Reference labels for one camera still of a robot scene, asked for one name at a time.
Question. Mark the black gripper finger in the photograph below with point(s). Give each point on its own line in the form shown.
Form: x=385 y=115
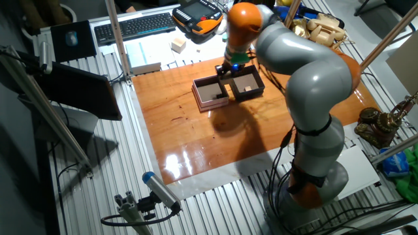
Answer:
x=237 y=75
x=218 y=72

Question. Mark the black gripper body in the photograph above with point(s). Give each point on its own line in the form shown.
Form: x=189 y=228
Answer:
x=232 y=68

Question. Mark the person's right forearm dark sleeve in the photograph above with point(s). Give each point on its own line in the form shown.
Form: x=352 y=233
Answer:
x=121 y=4

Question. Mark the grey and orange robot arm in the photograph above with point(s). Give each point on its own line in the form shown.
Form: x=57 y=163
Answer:
x=310 y=81

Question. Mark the dark blue open box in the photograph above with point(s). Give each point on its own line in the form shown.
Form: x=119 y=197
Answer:
x=248 y=96

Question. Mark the pink open box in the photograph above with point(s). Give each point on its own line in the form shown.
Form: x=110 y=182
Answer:
x=210 y=106

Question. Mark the white round object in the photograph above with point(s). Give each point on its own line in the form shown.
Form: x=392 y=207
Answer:
x=222 y=27

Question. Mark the white closed box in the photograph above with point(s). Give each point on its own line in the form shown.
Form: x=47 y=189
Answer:
x=143 y=60

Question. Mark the crinkled gold object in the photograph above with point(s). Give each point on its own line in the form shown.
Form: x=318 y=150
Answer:
x=300 y=28

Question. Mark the blue plastic object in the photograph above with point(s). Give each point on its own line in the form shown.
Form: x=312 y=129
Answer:
x=287 y=13

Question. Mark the person's right hand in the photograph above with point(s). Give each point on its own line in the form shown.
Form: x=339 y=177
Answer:
x=131 y=9

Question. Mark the pale wooden cube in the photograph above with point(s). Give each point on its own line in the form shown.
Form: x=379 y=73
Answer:
x=178 y=45

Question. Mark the orange and black teach pendant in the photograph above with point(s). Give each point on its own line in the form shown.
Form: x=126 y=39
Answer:
x=197 y=16

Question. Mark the black keyboard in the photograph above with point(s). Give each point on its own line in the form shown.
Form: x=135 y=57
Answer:
x=134 y=27

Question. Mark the cream vintage telephone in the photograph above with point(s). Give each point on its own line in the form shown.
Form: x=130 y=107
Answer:
x=326 y=31

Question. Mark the black mouse pad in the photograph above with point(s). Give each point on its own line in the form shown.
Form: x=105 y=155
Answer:
x=85 y=42

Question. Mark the black monitor panel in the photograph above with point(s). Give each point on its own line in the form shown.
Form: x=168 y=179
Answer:
x=81 y=91

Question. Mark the antique brass telephone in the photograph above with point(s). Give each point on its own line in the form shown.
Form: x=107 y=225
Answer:
x=380 y=125

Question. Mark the blue grey computer mouse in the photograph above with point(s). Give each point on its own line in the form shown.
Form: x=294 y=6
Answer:
x=71 y=38

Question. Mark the white round bucket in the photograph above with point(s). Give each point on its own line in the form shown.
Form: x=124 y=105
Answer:
x=68 y=9

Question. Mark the black chair base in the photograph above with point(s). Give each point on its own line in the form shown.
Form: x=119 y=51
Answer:
x=388 y=6

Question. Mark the beige panel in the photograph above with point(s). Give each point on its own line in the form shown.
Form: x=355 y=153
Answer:
x=405 y=62

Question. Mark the blue wipes pack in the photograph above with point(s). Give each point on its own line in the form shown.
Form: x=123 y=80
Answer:
x=395 y=163

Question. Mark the green cloth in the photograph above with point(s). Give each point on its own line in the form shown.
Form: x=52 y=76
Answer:
x=408 y=186

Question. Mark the black flat bar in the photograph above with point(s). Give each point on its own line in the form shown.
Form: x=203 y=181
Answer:
x=379 y=226

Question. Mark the aluminium frame pole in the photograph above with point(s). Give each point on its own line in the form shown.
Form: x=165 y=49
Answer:
x=392 y=31
x=42 y=107
x=395 y=148
x=117 y=42
x=292 y=13

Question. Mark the grey camera with blue end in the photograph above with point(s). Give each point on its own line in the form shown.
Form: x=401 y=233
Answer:
x=160 y=189

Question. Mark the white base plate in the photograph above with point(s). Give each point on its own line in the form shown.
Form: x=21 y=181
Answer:
x=362 y=169

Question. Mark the aluminium profile camera stand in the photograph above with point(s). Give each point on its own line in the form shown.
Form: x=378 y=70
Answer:
x=130 y=212

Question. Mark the silver camera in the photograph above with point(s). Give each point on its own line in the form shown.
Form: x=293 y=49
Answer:
x=45 y=57

